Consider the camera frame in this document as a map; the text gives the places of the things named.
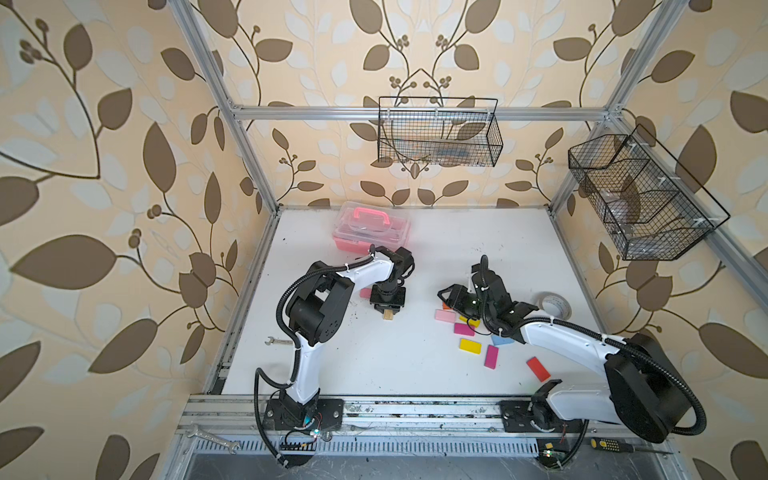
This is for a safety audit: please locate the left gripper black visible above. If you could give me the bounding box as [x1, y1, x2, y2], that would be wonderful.
[371, 283, 408, 314]

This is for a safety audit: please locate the yellow black screwdriver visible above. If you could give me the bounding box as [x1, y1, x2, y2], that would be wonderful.
[590, 438, 669, 455]

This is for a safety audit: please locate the back wire basket black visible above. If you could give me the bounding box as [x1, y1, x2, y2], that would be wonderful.
[377, 95, 504, 168]

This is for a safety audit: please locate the wire basket black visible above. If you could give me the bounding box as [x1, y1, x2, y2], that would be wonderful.
[568, 124, 730, 261]
[377, 95, 504, 168]

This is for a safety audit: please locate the pink plastic toolbox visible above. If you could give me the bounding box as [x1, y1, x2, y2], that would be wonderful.
[332, 201, 411, 254]

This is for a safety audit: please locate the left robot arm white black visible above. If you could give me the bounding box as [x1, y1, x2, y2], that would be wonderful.
[254, 246, 415, 432]

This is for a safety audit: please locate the yellow block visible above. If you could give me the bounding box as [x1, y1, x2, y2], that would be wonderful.
[459, 338, 483, 355]
[459, 316, 481, 329]

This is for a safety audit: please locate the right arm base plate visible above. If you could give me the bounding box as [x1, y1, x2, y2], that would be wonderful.
[498, 400, 583, 435]

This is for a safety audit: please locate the white tape roll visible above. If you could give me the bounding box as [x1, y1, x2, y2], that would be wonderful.
[534, 292, 573, 320]

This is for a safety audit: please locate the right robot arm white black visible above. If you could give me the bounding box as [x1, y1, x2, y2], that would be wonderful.
[437, 284, 708, 444]

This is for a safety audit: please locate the right wire basket black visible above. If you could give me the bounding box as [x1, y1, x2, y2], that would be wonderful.
[568, 124, 730, 261]

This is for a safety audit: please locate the magenta block middle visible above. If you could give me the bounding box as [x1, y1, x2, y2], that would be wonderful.
[453, 323, 476, 337]

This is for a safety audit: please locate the blue block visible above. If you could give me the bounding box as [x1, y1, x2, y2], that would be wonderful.
[491, 335, 514, 346]

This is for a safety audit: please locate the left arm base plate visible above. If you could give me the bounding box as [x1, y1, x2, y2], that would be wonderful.
[265, 396, 345, 432]

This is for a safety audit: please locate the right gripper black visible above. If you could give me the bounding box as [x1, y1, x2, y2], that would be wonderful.
[437, 283, 494, 323]

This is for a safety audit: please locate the yellow block lower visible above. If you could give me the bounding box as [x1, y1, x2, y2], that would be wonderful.
[459, 338, 483, 355]

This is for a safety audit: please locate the magenta block lower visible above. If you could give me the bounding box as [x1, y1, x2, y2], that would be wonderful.
[484, 345, 499, 370]

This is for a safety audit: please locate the large silver wrench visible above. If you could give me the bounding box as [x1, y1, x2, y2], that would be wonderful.
[186, 424, 241, 454]

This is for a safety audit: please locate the yellow block upper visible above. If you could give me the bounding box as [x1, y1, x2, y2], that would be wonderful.
[459, 316, 481, 329]

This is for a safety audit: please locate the small silver wrench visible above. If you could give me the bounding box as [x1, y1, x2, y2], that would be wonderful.
[265, 336, 295, 346]

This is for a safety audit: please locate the red block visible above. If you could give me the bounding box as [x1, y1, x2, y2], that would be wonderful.
[526, 357, 551, 383]

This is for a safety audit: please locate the magenta block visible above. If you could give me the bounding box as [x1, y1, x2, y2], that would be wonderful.
[484, 345, 499, 370]
[453, 323, 476, 337]

